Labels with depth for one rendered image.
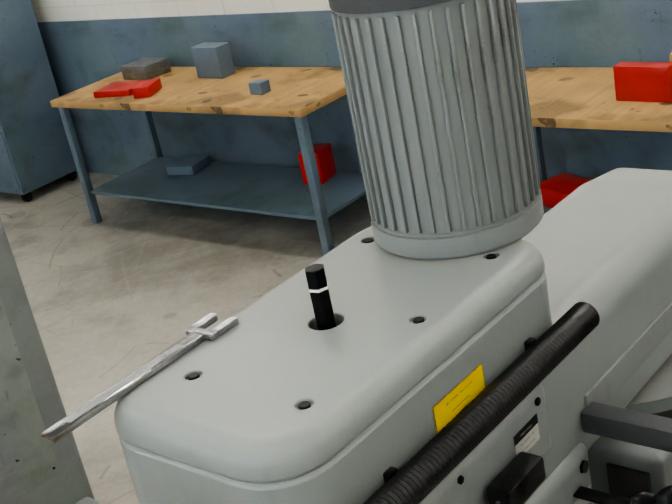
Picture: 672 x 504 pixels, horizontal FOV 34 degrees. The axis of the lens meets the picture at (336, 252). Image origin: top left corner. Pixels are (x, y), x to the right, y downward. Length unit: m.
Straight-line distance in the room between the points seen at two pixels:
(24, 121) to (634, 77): 4.89
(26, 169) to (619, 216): 7.18
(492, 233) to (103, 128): 7.46
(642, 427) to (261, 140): 6.15
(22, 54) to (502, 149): 7.42
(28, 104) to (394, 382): 7.59
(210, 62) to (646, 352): 5.64
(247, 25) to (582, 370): 5.89
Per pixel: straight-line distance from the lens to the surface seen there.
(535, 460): 1.23
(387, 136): 1.19
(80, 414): 1.07
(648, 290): 1.53
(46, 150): 8.62
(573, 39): 5.79
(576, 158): 6.00
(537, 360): 1.17
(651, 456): 1.51
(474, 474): 1.19
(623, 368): 1.48
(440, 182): 1.18
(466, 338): 1.11
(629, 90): 5.07
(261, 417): 0.99
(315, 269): 1.10
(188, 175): 7.42
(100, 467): 4.80
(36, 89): 8.56
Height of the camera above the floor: 2.38
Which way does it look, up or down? 22 degrees down
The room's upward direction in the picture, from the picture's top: 12 degrees counter-clockwise
